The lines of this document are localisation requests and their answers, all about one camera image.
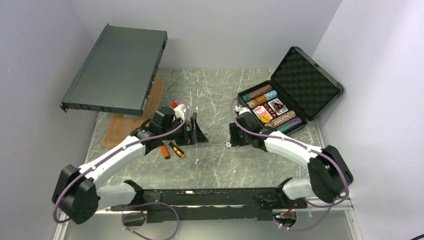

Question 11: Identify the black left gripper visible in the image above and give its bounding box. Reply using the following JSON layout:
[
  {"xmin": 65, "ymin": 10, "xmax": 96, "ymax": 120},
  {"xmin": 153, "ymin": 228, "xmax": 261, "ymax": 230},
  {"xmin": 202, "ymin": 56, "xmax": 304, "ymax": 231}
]
[{"xmin": 161, "ymin": 116, "xmax": 208, "ymax": 147}]

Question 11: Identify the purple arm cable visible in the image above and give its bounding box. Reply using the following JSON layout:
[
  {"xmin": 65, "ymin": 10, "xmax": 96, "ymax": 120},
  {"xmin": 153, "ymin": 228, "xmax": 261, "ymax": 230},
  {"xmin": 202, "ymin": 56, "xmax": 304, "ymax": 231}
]
[
  {"xmin": 53, "ymin": 96, "xmax": 190, "ymax": 224},
  {"xmin": 230, "ymin": 97, "xmax": 351, "ymax": 232}
]

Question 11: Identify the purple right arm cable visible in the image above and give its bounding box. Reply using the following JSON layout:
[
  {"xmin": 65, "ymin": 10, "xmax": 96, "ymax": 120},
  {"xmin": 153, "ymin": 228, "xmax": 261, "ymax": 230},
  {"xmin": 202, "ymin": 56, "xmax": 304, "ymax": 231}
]
[{"xmin": 230, "ymin": 97, "xmax": 351, "ymax": 232}]

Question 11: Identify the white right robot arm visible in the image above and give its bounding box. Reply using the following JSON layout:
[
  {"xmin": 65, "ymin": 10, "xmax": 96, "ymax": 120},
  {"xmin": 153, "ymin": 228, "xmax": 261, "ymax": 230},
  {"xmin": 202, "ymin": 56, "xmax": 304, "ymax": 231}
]
[{"xmin": 230, "ymin": 106, "xmax": 354, "ymax": 208}]

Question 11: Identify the orange black screwdriver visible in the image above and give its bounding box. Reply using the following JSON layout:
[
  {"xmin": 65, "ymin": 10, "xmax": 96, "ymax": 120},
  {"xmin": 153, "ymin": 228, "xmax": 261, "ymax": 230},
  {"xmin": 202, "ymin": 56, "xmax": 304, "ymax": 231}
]
[{"xmin": 168, "ymin": 141, "xmax": 185, "ymax": 158}]

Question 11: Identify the red playing card deck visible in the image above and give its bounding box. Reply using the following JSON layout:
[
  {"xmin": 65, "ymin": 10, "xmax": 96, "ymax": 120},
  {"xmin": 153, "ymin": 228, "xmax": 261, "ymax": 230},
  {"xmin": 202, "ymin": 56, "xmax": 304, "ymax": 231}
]
[{"xmin": 253, "ymin": 105, "xmax": 273, "ymax": 124}]

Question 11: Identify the dark grey rack server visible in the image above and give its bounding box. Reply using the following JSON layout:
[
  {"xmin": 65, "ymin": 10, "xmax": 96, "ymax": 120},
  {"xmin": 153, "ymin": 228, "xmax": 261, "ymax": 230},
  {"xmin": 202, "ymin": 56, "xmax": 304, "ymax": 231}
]
[{"xmin": 60, "ymin": 24, "xmax": 168, "ymax": 116}]

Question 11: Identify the brown wooden board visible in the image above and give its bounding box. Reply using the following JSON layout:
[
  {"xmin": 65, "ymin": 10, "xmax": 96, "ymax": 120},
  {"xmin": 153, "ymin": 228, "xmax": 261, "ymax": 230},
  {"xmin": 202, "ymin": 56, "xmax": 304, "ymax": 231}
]
[{"xmin": 101, "ymin": 78, "xmax": 166, "ymax": 149}]

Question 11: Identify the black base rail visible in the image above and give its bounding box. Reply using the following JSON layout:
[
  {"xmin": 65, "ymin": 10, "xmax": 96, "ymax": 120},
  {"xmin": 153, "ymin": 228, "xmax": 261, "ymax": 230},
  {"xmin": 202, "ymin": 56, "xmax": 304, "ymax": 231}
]
[{"xmin": 110, "ymin": 186, "xmax": 307, "ymax": 223}]

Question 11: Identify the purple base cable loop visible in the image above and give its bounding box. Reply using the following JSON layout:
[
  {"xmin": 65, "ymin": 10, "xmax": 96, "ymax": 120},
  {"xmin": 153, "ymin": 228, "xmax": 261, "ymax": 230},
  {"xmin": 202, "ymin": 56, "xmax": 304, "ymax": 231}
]
[{"xmin": 121, "ymin": 202, "xmax": 180, "ymax": 240}]

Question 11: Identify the black poker set case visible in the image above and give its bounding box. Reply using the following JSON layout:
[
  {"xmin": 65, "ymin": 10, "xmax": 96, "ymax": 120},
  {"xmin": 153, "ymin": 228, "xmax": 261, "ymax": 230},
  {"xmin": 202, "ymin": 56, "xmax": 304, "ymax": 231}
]
[{"xmin": 237, "ymin": 46, "xmax": 344, "ymax": 135}]

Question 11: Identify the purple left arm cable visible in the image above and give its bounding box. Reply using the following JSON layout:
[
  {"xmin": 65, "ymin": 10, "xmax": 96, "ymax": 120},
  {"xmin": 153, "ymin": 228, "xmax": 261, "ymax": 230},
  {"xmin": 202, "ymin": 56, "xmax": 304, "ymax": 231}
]
[{"xmin": 53, "ymin": 96, "xmax": 190, "ymax": 224}]

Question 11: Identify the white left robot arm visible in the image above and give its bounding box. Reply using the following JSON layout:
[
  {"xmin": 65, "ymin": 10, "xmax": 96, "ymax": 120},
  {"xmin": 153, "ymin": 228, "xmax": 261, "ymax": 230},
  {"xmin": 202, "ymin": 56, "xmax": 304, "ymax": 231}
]
[{"xmin": 52, "ymin": 104, "xmax": 208, "ymax": 224}]

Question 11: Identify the red black triangular button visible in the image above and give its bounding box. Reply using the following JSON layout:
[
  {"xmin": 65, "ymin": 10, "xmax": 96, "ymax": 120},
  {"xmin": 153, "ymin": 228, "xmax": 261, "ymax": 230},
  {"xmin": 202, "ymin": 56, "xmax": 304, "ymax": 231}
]
[{"xmin": 272, "ymin": 101, "xmax": 285, "ymax": 115}]

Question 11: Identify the yellow dealer button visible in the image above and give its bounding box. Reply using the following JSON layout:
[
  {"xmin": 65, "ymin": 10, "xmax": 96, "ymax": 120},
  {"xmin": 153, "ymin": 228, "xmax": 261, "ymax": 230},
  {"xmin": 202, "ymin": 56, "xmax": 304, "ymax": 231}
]
[{"xmin": 260, "ymin": 114, "xmax": 272, "ymax": 124}]

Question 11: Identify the blue playing card deck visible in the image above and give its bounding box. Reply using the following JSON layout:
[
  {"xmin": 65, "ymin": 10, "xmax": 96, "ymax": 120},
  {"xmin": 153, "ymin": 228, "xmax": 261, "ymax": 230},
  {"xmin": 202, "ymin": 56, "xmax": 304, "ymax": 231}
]
[{"xmin": 267, "ymin": 98, "xmax": 289, "ymax": 116}]

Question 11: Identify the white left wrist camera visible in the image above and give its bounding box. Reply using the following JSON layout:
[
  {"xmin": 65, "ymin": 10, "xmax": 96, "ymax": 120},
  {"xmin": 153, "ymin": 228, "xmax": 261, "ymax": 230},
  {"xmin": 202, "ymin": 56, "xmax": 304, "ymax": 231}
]
[{"xmin": 171, "ymin": 102, "xmax": 189, "ymax": 121}]

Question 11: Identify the grey metal clamp tool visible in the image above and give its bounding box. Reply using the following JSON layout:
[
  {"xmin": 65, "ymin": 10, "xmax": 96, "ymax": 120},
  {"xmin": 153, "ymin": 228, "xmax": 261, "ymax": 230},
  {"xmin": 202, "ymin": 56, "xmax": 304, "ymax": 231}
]
[{"xmin": 190, "ymin": 111, "xmax": 198, "ymax": 126}]

